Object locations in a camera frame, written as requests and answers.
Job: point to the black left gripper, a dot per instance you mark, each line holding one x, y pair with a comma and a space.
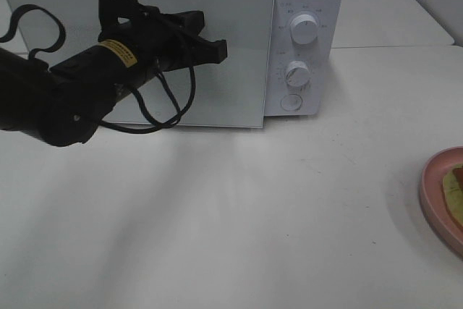
155, 39

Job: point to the white microwave door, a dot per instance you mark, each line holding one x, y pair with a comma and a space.
229, 94

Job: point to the white timer knob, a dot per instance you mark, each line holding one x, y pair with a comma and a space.
297, 74

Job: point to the round door release button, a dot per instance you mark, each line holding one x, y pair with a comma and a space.
291, 102

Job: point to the white bread sandwich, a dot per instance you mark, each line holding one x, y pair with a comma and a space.
452, 193

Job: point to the pink round plate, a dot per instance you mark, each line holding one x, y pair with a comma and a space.
432, 200

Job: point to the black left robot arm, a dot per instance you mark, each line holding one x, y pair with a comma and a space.
119, 83

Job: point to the white microwave oven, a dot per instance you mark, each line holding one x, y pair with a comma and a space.
284, 50

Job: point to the upper white power knob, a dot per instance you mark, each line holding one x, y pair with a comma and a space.
304, 28

